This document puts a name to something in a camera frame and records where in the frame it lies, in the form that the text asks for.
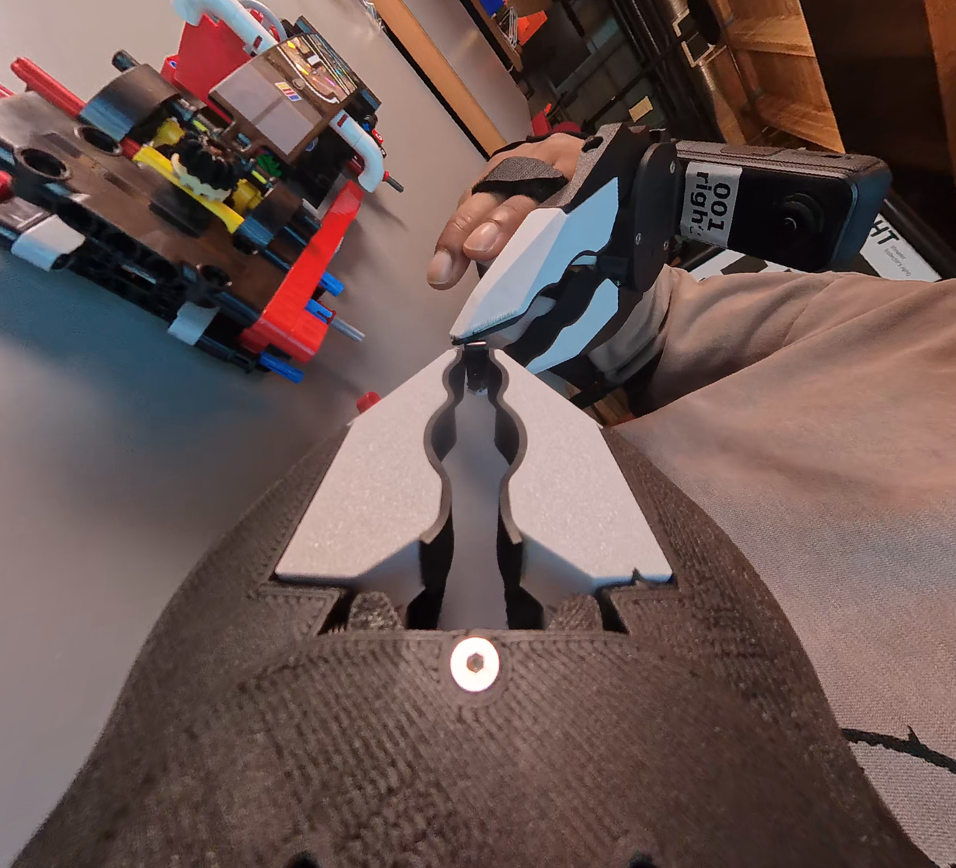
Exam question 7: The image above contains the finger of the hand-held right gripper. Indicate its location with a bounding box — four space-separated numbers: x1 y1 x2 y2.
496 278 621 376
450 177 621 346

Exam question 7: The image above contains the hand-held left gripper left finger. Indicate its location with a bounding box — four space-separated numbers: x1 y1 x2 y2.
275 349 460 623

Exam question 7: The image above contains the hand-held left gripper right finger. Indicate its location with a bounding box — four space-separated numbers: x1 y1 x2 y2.
489 350 673 615

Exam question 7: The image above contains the lego car model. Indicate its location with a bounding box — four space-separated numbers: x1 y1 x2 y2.
0 0 406 385

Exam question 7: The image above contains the person's right forearm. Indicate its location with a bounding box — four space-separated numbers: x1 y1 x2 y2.
597 267 956 430

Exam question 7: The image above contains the person's right hand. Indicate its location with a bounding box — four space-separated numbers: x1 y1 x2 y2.
427 132 593 287

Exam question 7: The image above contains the framed marker sign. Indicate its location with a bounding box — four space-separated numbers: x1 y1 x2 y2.
687 207 944 284

